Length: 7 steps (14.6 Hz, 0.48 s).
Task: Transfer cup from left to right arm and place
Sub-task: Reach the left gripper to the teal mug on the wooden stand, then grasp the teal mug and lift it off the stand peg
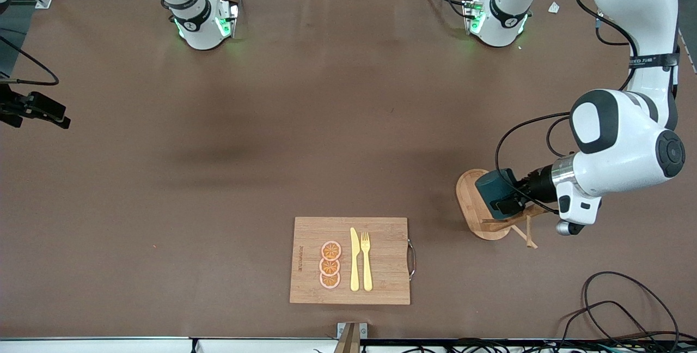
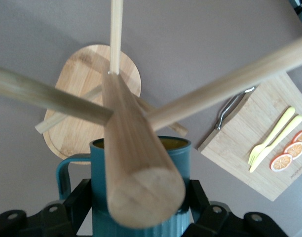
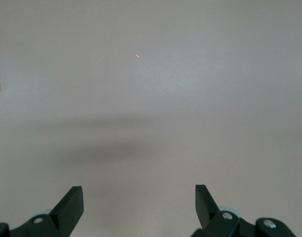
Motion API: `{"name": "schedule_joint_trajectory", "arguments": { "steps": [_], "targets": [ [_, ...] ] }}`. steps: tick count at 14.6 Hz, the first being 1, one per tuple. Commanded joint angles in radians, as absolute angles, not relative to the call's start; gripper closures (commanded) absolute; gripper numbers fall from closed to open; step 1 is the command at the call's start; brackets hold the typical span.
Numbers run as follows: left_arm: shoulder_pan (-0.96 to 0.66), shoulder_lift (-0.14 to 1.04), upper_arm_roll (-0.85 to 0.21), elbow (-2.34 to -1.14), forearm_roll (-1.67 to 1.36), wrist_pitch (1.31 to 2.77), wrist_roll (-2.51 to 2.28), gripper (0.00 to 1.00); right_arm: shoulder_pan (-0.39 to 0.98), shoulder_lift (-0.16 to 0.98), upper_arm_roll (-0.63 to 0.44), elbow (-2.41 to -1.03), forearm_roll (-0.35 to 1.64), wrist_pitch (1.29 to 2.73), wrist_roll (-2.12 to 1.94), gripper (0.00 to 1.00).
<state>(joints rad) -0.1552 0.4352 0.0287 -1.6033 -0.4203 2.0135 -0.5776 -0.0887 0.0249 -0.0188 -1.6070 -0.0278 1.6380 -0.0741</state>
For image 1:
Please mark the white edge rail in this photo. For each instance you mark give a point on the white edge rail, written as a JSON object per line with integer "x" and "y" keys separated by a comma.
{"x": 109, "y": 346}

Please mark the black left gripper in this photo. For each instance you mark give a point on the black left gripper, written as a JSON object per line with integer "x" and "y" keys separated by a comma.
{"x": 539, "y": 181}

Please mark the orange slice toy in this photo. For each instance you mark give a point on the orange slice toy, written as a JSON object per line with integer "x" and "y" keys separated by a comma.
{"x": 331, "y": 250}

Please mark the dark green cup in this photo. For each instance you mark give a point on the dark green cup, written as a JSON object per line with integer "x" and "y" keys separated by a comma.
{"x": 490, "y": 187}

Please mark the metal camera bracket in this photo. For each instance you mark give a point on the metal camera bracket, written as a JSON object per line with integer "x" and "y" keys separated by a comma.
{"x": 351, "y": 334}

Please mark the yellow plastic fork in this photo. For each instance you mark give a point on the yellow plastic fork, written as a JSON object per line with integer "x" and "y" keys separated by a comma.
{"x": 366, "y": 271}

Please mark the brown table cover sheet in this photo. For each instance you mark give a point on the brown table cover sheet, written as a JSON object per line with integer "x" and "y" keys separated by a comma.
{"x": 218, "y": 206}

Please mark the metal base connector box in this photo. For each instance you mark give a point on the metal base connector box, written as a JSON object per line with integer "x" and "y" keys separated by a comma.
{"x": 474, "y": 15}
{"x": 228, "y": 18}

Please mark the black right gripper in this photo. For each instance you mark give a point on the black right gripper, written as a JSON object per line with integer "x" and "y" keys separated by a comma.
{"x": 12, "y": 105}

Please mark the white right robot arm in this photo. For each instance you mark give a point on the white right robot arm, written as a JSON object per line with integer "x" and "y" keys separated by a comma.
{"x": 196, "y": 20}

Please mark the yellow plastic knife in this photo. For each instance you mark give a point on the yellow plastic knife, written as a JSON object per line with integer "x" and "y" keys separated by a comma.
{"x": 354, "y": 266}

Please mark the white paper scrap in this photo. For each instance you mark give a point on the white paper scrap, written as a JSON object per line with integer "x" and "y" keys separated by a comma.
{"x": 554, "y": 7}

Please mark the wooden mug tree stand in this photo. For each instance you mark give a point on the wooden mug tree stand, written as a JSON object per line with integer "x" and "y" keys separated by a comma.
{"x": 471, "y": 211}

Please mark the wooden cutting board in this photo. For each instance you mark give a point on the wooden cutting board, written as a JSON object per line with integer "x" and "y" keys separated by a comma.
{"x": 386, "y": 266}

